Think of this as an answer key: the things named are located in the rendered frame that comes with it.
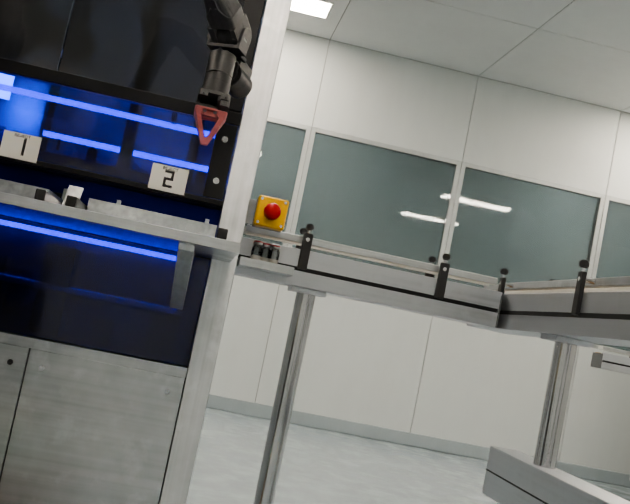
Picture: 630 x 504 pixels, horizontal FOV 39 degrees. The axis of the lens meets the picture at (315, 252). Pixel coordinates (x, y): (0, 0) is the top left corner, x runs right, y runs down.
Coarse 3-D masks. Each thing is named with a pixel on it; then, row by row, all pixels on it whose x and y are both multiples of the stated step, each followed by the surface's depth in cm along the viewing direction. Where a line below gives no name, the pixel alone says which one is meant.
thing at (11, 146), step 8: (8, 136) 200; (16, 136) 200; (24, 136) 200; (32, 136) 200; (8, 144) 200; (16, 144) 200; (32, 144) 200; (40, 144) 201; (0, 152) 199; (8, 152) 199; (16, 152) 200; (24, 152) 200; (32, 152) 200; (24, 160) 200; (32, 160) 200
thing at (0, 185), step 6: (0, 180) 174; (6, 180) 174; (0, 186) 174; (6, 186) 174; (12, 186) 174; (18, 186) 174; (24, 186) 174; (30, 186) 175; (6, 192) 174; (12, 192) 174; (18, 192) 174; (24, 192) 174; (30, 192) 174; (60, 198) 190
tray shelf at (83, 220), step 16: (0, 192) 160; (0, 208) 178; (16, 208) 167; (32, 208) 161; (48, 208) 161; (64, 208) 162; (48, 224) 201; (64, 224) 188; (80, 224) 176; (96, 224) 166; (112, 224) 163; (128, 224) 163; (144, 224) 163; (128, 240) 200; (144, 240) 187; (160, 240) 175; (176, 240) 165; (192, 240) 164; (208, 240) 165; (224, 240) 165; (208, 256) 198; (224, 256) 186
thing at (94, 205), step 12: (96, 204) 176; (108, 204) 176; (120, 216) 177; (132, 216) 177; (144, 216) 177; (156, 216) 178; (168, 216) 178; (180, 228) 178; (192, 228) 178; (204, 228) 179; (216, 228) 179
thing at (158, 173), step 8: (152, 168) 204; (160, 168) 204; (168, 168) 204; (176, 168) 204; (152, 176) 204; (160, 176) 204; (168, 176) 204; (176, 176) 204; (184, 176) 205; (152, 184) 203; (160, 184) 204; (168, 184) 204; (176, 184) 204; (184, 184) 204; (176, 192) 204; (184, 192) 204
